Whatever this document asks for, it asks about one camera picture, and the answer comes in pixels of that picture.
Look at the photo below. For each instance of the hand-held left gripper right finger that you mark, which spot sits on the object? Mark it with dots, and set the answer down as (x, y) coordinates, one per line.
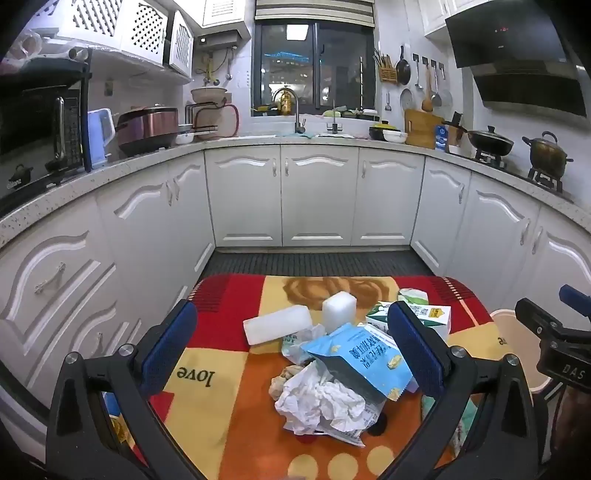
(415, 350)

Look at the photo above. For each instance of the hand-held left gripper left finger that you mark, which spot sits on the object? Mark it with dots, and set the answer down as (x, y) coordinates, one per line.
(168, 341)

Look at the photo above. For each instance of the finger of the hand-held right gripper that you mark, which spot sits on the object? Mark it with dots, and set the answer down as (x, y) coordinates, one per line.
(575, 299)
(535, 316)

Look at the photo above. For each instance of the green white milk carton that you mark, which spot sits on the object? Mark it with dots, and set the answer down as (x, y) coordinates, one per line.
(436, 319)

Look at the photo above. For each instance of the white green wrapper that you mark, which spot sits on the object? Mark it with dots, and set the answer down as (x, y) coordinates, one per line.
(413, 295)

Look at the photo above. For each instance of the blue snack bag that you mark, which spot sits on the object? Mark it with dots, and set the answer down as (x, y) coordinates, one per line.
(355, 355)

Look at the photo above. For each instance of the white foam cube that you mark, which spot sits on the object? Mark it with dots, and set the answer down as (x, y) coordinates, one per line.
(339, 309)

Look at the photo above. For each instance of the white paper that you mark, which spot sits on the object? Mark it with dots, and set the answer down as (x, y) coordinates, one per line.
(314, 397)

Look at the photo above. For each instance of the brown paper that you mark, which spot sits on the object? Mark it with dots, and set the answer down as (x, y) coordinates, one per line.
(280, 381)

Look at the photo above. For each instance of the clear plastic wrapper green print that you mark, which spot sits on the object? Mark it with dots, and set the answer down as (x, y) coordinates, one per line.
(295, 345)

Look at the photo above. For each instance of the printed red yellow blanket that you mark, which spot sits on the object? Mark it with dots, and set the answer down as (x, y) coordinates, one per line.
(221, 323)

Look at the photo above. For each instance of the long white foam block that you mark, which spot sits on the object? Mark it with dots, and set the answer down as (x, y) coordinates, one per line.
(277, 325)

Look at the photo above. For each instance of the gas stove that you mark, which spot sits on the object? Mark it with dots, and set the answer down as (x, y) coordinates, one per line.
(547, 182)

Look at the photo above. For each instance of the dark ribbed floor mat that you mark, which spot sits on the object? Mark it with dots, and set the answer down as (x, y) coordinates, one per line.
(314, 264)

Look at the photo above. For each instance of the brass pot with lid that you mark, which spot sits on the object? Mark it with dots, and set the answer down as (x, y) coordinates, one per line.
(549, 157)

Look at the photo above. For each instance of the black wok with lid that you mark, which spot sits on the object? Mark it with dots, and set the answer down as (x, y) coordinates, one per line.
(491, 143)

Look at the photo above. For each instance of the white base cabinets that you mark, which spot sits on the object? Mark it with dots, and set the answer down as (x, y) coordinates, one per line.
(318, 198)

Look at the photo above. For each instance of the knife block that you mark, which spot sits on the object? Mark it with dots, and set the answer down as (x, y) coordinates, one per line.
(456, 131)

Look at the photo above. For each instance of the blue white carton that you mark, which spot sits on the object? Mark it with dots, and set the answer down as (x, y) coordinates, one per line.
(441, 138)

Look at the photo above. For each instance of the small white bowl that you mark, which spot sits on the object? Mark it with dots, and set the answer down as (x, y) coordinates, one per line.
(184, 136)

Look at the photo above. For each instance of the copper rice cooker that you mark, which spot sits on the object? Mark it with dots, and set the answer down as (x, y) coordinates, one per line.
(147, 129)

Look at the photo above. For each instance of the white serving bowl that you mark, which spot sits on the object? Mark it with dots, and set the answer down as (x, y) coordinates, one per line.
(396, 136)

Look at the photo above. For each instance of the blue white container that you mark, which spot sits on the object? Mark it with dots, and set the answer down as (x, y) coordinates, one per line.
(99, 136)

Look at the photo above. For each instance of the wooden cutting board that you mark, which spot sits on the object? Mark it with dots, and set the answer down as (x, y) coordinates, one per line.
(422, 129)

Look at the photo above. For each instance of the black dish rack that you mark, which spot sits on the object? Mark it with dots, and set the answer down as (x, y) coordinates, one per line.
(203, 117)

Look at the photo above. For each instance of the black pot yellow lid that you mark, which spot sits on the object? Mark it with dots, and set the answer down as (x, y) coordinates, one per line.
(381, 127)

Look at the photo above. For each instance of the white red-rimmed cutting board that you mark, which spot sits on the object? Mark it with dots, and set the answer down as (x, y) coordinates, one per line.
(228, 122)

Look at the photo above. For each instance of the wooden spatula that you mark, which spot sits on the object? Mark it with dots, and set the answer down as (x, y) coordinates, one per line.
(427, 102)

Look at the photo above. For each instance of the small steel faucet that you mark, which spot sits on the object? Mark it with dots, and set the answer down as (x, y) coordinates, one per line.
(333, 124)

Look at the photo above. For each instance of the small steel spatula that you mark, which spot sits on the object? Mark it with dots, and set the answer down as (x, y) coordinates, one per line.
(388, 105)

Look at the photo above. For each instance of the beige basin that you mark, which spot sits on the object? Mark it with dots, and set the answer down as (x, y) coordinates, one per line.
(208, 94)

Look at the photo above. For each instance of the black range hood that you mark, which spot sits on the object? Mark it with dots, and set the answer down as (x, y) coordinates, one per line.
(517, 55)

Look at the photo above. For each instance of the white round skimmer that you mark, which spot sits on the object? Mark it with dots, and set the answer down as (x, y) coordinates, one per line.
(407, 99)

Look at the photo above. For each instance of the black microwave oven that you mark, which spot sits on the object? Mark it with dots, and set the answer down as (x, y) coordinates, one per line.
(32, 124)

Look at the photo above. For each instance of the tall steel faucet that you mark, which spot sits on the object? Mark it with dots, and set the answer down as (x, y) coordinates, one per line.
(298, 115)

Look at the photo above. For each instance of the yellow bottle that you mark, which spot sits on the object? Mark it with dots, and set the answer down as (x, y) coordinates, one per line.
(286, 102)

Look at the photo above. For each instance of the steel ladle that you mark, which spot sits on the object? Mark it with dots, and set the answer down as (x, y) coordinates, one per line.
(418, 74)

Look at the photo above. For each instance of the black frying pan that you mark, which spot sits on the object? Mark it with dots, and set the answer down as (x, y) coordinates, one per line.
(403, 71)

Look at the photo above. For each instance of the wooden chopstick holder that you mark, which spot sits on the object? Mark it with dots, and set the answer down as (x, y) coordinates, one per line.
(388, 73)

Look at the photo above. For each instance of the dark kitchen window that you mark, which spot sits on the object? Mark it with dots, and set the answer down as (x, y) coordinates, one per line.
(341, 69)

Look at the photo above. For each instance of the white water heater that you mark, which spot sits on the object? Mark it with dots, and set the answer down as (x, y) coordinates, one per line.
(221, 40)

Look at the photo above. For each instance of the striped roller blind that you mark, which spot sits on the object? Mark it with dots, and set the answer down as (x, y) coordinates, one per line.
(314, 9)

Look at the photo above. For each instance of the white lattice wall cabinet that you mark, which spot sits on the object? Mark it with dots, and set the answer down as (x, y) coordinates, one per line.
(138, 32)

